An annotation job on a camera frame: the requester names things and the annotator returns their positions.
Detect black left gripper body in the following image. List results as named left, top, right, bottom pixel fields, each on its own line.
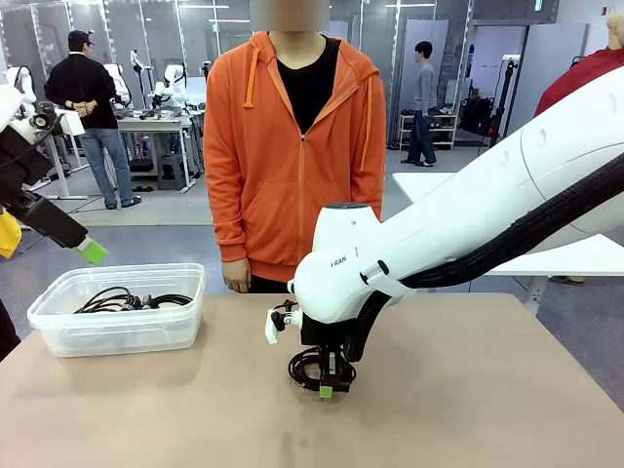
left=0, top=127, right=53, bottom=207

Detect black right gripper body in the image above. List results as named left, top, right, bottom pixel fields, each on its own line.
left=299, top=313, right=345, bottom=350

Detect black cable with grey tie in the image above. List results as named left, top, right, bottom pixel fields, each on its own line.
left=287, top=344, right=359, bottom=394

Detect black power cable with plug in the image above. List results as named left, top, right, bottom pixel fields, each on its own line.
left=72, top=286, right=136, bottom=315

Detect black braided usb cable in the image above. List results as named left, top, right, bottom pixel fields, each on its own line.
left=134, top=292, right=194, bottom=311

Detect person's right forearm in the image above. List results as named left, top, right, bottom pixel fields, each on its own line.
left=211, top=193, right=254, bottom=265

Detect person's right hand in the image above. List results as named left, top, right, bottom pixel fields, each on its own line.
left=221, top=258, right=253, bottom=294

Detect long white desk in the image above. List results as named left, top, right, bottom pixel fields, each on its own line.
left=36, top=113, right=92, bottom=202

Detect yellow cloth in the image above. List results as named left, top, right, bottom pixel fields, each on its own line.
left=0, top=213, right=23, bottom=260

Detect clear plastic storage container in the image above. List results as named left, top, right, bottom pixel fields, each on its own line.
left=27, top=262, right=207, bottom=359

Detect man in black with cap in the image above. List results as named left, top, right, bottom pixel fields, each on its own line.
left=43, top=29, right=143, bottom=211

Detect dark plastic stool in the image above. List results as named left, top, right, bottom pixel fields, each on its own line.
left=156, top=154, right=189, bottom=192

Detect dark rounded object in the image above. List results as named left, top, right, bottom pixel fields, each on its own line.
left=0, top=296, right=21, bottom=363

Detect white desk with robots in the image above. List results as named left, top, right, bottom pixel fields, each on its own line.
left=116, top=113, right=198, bottom=194

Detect white tripod stand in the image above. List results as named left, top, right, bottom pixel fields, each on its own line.
left=128, top=48, right=153, bottom=114

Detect person in orange hoodie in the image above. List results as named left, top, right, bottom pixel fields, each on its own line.
left=203, top=0, right=387, bottom=294

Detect white panel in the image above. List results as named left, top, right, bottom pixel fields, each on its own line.
left=186, top=76, right=209, bottom=112

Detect white shoe rack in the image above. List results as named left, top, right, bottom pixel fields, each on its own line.
left=398, top=112, right=459, bottom=151

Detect white desk with metal legs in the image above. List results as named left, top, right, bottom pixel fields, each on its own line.
left=392, top=171, right=624, bottom=306

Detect person in grey sweater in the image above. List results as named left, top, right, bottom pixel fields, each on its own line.
left=406, top=40, right=439, bottom=168

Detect black equipment case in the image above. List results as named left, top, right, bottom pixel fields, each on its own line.
left=459, top=96, right=499, bottom=137

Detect red cape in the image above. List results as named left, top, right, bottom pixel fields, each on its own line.
left=533, top=48, right=624, bottom=119

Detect beige mannequin head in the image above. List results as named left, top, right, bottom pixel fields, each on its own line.
left=605, top=11, right=624, bottom=50

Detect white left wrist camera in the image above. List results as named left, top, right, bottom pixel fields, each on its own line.
left=8, top=108, right=87, bottom=138

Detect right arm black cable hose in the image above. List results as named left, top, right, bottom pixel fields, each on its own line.
left=340, top=154, right=624, bottom=365

